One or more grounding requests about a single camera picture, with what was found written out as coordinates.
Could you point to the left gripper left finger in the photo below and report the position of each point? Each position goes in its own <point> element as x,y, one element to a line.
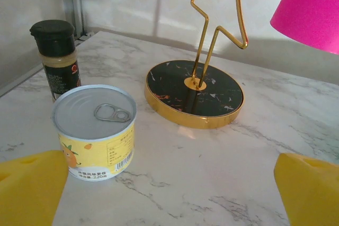
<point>29,191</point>

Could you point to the pink wine glass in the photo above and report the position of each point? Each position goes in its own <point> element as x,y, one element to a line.
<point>312,9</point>

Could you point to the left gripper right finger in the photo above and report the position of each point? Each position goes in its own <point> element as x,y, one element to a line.
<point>312,194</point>

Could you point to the aluminium side rail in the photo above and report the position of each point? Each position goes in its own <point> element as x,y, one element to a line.
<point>21,80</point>

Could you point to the black-capped spice bottle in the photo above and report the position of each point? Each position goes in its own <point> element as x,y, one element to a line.
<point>57,51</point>

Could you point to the yellow-label pull-tab can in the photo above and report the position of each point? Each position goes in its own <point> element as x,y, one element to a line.
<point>92,130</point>

